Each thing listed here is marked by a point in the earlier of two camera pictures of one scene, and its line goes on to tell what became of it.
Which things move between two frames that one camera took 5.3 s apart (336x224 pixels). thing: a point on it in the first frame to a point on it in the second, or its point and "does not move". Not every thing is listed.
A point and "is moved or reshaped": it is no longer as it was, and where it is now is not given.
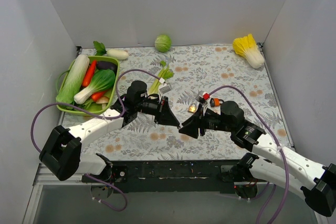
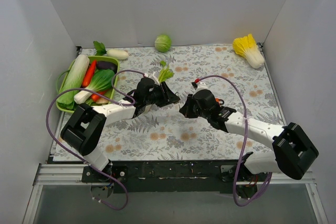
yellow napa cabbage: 246,47 does not move
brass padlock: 192,108 is moved or reshaped
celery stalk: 165,73 does not move
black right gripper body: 201,121 to 192,106
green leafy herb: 100,48 does not move
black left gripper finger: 165,116 to 172,98
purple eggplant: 104,65 does not move
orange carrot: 95,95 does not move
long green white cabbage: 73,80 does not move
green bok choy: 103,80 does not move
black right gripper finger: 201,117 to 189,104
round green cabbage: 163,43 does not move
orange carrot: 87,76 does not move
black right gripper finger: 190,130 to 186,110
